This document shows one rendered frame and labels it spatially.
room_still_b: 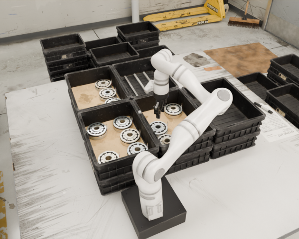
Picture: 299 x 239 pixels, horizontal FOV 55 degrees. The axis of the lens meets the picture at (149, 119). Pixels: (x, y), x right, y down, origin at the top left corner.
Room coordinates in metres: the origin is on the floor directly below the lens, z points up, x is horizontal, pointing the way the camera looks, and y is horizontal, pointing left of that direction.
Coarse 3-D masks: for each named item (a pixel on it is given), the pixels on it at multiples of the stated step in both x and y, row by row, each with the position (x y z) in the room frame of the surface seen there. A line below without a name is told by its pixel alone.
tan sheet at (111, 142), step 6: (108, 126) 1.16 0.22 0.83; (132, 126) 1.16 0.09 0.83; (108, 132) 1.11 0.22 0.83; (114, 132) 1.11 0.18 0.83; (90, 138) 1.07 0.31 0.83; (102, 138) 1.07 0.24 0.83; (108, 138) 1.07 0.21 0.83; (114, 138) 1.07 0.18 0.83; (96, 144) 1.02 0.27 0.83; (102, 144) 1.02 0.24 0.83; (108, 144) 1.02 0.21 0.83; (114, 144) 1.02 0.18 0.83; (120, 144) 1.02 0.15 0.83; (96, 150) 0.98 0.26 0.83; (102, 150) 0.98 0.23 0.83; (108, 150) 0.98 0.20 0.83; (114, 150) 0.98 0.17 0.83; (120, 150) 0.98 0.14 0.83; (126, 150) 0.98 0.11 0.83; (96, 156) 0.94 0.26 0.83; (120, 156) 0.94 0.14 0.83
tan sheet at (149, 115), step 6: (144, 114) 1.26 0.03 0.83; (150, 114) 1.26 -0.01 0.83; (162, 114) 1.26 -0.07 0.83; (150, 120) 1.21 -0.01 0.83; (156, 120) 1.21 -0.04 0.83; (162, 120) 1.21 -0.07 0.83; (168, 120) 1.21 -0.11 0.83; (174, 120) 1.21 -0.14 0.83; (180, 120) 1.21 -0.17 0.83; (168, 126) 1.16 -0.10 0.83; (174, 126) 1.16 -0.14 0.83; (168, 132) 1.11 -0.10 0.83
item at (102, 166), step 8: (112, 104) 1.22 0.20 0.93; (80, 112) 1.16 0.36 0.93; (136, 112) 1.16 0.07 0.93; (80, 120) 1.09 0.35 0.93; (88, 136) 0.98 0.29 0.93; (152, 136) 0.98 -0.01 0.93; (88, 144) 0.93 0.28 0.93; (152, 152) 0.89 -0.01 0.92; (96, 160) 0.83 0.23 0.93; (112, 160) 0.83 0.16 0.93; (120, 160) 0.83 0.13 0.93; (128, 160) 0.85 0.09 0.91; (96, 168) 0.80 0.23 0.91; (104, 168) 0.80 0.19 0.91
